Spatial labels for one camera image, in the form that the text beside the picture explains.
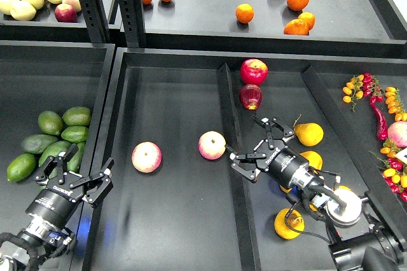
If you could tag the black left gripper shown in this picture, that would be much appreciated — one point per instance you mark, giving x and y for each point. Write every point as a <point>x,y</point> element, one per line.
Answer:
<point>60,196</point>

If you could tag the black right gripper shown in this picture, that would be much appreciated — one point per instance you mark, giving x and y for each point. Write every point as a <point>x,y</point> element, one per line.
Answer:
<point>272,156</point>

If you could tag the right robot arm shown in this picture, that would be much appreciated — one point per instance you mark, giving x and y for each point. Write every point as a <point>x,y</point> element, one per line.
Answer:
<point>357,235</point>

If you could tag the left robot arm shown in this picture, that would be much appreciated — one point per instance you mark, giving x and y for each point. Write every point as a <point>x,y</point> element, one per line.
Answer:
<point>47,235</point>

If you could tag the green avocado by tray edge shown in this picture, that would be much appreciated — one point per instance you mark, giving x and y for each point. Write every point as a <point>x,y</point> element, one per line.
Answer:
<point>75,163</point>

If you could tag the green avocado centre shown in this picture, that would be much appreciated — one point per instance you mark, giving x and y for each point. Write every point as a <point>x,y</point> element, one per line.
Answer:
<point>54,150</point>

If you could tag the yellow pear under gripper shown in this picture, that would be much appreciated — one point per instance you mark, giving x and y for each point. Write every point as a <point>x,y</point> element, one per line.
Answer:
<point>285,190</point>

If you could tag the yellow pear with stem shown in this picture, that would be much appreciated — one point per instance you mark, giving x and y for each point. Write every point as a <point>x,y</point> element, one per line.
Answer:
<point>309,134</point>

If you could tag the green avocado far left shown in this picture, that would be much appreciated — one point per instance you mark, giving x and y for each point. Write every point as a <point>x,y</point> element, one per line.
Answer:
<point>21,167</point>

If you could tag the dark green avocado left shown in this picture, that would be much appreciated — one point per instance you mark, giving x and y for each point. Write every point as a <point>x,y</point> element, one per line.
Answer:
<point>37,143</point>

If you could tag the green avocado top left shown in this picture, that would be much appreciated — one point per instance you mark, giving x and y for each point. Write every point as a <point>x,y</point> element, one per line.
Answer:
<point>50,123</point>

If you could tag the green avocado top right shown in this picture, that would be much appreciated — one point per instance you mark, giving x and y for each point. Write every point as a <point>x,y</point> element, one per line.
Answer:
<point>77,116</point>

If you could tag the pink apple centre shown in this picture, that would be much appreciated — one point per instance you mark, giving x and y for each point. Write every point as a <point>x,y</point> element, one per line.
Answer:
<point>211,145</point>

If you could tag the pink apple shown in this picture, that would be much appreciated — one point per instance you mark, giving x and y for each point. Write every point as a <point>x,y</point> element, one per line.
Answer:
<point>211,145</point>
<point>146,157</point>

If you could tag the dark red apple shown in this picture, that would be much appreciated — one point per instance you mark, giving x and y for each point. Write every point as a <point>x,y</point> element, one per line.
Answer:
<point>250,96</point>

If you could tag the bright red apple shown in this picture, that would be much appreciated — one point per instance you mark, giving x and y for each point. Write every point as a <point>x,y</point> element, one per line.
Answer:
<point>253,72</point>

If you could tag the pink apple left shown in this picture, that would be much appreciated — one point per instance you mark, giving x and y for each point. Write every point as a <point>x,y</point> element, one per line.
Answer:
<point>146,157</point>

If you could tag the black middle tray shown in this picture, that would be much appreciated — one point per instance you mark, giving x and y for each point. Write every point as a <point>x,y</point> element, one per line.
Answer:
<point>195,214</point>

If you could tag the orange cherry tomato vine left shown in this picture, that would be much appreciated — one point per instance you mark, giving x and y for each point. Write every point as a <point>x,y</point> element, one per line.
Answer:
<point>353,91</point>

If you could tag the orange cherry tomato vine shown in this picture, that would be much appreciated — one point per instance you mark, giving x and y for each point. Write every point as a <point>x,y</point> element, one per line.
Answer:
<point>395,104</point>
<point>353,91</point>

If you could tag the black right tray divider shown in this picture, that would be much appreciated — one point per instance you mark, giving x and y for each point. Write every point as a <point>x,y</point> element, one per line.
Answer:
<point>384,202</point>

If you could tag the red chili pepper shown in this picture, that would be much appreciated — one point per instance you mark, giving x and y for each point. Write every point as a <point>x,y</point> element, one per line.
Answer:
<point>381,122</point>

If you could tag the red cherry tomato vine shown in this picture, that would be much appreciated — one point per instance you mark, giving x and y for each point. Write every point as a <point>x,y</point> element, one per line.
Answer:
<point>371,88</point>

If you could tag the orange front right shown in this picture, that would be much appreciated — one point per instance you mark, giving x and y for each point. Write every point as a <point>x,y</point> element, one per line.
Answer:
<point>296,27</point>

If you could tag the mixed cherry tomato bunch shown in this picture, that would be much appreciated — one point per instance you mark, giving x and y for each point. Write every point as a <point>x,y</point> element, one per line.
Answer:
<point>392,169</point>

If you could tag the pink apple right edge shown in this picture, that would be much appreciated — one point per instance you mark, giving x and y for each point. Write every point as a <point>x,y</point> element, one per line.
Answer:
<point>397,133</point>

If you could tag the black upper shelf tray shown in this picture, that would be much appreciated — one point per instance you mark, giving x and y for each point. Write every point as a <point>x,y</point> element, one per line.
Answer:
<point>349,28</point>

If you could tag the orange cherry tomato vine right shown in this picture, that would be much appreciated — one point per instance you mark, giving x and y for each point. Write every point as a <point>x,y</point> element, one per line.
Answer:
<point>395,104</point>

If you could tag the white label card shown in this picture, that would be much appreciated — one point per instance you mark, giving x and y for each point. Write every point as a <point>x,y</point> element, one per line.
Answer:
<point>402,156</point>

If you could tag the orange right small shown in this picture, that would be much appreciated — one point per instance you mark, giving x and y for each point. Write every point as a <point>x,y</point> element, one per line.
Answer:
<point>308,18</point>

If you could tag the orange centre shelf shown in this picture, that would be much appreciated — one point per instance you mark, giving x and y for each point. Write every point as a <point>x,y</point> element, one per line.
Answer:
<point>244,13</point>

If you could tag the black upper left tray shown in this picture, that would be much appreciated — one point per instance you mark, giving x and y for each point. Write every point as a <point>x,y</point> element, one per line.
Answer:
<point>45,27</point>

